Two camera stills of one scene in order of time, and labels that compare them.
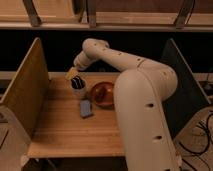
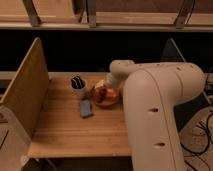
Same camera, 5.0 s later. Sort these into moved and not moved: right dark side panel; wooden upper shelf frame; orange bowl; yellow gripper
Moved: yellow gripper
Not moved: wooden upper shelf frame; orange bowl; right dark side panel
